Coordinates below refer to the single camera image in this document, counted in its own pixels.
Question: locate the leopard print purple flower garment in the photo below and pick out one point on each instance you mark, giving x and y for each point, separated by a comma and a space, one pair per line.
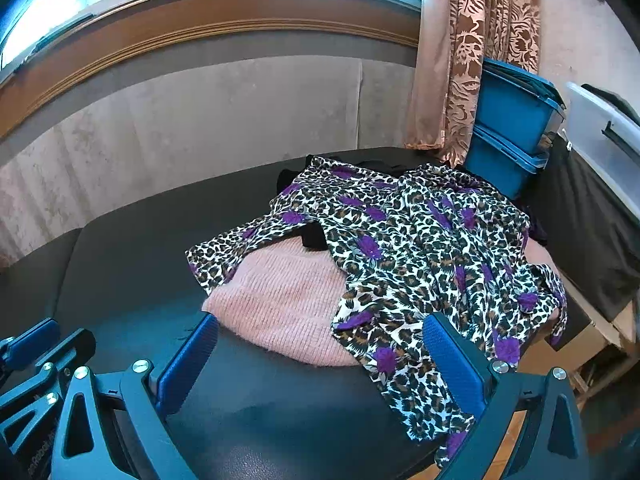
400, 260

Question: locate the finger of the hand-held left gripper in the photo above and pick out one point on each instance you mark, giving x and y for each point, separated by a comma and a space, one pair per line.
32, 340
75, 347

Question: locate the dark grey hanging cloth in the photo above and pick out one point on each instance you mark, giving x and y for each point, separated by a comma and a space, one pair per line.
590, 240

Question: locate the pink knitted sweater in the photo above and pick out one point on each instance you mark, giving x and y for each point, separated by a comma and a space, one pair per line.
280, 300

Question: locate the wooden window sill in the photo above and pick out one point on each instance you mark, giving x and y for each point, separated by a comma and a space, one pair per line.
200, 35

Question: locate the blue plastic storage bin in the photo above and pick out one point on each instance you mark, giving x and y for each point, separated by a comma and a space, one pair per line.
510, 105
500, 165

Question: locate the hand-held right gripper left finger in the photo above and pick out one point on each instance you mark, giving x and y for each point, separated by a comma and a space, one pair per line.
185, 362

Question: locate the pale wooden frame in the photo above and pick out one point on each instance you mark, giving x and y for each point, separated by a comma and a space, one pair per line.
607, 345

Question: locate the brown floral patterned curtain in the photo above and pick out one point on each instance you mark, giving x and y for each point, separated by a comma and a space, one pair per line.
465, 60

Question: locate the clear plastic storage box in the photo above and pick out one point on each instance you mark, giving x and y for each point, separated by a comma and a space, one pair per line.
600, 145

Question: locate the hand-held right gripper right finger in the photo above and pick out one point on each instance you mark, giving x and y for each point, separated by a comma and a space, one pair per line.
455, 365

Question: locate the black garment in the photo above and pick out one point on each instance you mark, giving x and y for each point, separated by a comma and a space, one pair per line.
314, 237

